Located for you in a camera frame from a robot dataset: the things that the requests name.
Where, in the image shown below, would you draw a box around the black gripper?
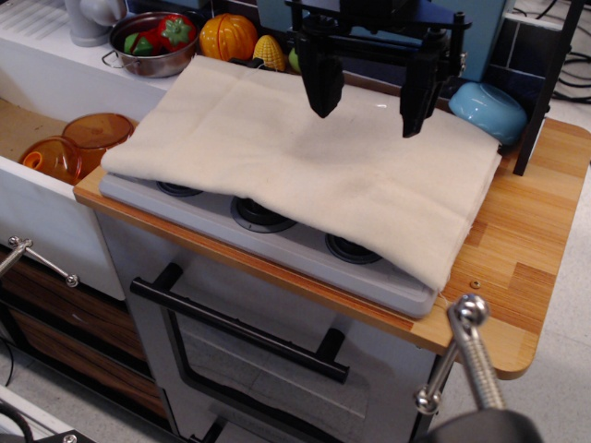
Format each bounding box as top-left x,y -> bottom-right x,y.
285,1 -> 472,138

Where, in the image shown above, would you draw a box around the cream folded cloth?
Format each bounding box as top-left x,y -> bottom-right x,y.
102,55 -> 501,290

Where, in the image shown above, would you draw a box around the green toy fruit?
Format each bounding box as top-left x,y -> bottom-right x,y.
288,48 -> 301,74

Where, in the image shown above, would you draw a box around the yellow toy corn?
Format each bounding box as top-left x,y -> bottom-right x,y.
252,35 -> 286,72

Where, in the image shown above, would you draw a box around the light blue bowl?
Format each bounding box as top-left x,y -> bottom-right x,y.
449,82 -> 527,146

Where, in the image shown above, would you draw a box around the orange toy pumpkin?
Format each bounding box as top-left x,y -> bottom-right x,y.
199,13 -> 259,61

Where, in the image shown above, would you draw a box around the red toy strawberry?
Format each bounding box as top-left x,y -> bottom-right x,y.
157,14 -> 197,52

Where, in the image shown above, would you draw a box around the grey toy stove top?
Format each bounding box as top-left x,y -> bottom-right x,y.
99,174 -> 437,318

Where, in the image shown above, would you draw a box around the steel pot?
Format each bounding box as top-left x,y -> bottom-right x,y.
103,12 -> 198,78

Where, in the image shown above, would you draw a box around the green toy pepper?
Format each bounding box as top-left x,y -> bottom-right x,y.
124,31 -> 154,56

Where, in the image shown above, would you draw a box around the metal clamp screw right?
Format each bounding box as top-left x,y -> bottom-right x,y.
415,293 -> 506,415

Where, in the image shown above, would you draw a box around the metal clamp screw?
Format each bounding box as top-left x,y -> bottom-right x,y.
415,293 -> 506,415
1,236 -> 80,288

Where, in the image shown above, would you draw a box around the orange plastic cup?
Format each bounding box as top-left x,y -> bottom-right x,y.
62,113 -> 135,179

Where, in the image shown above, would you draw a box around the grey toy faucet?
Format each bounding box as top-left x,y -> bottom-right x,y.
65,0 -> 127,47

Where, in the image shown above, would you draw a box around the white toy oven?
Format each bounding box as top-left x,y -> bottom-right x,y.
99,215 -> 435,442

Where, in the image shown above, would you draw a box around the white sink basin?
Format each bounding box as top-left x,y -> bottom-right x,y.
1,1 -> 173,300

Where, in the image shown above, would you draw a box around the orange plastic bowl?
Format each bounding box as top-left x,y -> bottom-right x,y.
18,136 -> 82,185

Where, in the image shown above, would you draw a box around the wooden drawer cabinet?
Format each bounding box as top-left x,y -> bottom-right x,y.
1,257 -> 172,431

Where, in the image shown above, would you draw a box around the metal clamp screw left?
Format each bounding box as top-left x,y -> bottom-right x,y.
1,236 -> 80,288

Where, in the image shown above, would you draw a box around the black vertical stand post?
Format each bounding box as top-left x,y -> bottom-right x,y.
513,0 -> 585,176

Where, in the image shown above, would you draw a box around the black cables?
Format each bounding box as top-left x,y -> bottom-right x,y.
507,0 -> 591,105

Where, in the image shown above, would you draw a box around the black oven door handle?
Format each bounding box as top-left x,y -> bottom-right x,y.
130,263 -> 349,384

